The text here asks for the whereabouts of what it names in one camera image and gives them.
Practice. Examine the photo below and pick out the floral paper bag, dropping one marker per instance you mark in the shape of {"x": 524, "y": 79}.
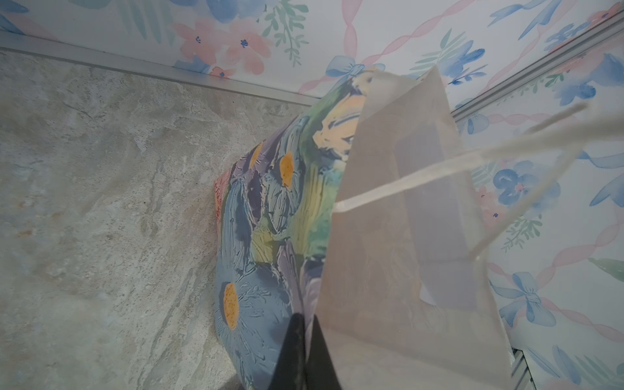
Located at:
{"x": 366, "y": 213}

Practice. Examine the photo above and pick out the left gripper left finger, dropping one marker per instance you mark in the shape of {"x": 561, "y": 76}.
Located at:
{"x": 290, "y": 367}

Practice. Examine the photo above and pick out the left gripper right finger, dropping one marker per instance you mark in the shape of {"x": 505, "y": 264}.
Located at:
{"x": 320, "y": 372}

